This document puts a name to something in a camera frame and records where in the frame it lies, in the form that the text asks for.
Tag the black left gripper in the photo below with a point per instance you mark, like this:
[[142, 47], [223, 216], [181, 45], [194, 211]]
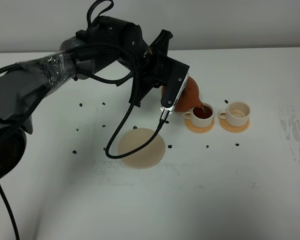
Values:
[[156, 72]]

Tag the brown clay teapot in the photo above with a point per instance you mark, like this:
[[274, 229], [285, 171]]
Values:
[[189, 97]]

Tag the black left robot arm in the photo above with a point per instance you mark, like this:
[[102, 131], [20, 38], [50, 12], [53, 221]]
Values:
[[25, 84]]

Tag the beige round teapot saucer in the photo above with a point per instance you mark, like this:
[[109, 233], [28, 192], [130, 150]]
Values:
[[145, 158]]

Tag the left white teacup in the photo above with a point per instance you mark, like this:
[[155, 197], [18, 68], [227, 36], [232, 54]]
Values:
[[200, 117]]

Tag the white teacup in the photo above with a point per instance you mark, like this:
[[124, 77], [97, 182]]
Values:
[[200, 117], [236, 114]]

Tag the left orange coaster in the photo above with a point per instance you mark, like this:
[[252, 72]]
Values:
[[199, 129]]

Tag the orange coaster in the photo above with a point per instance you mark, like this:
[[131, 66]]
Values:
[[233, 129], [199, 129]]

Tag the right orange coaster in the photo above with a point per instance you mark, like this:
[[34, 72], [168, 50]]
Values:
[[233, 129]]

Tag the right white teacup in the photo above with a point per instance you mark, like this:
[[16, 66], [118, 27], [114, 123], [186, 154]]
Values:
[[236, 114]]

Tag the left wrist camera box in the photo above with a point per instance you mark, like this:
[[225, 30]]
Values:
[[175, 77]]

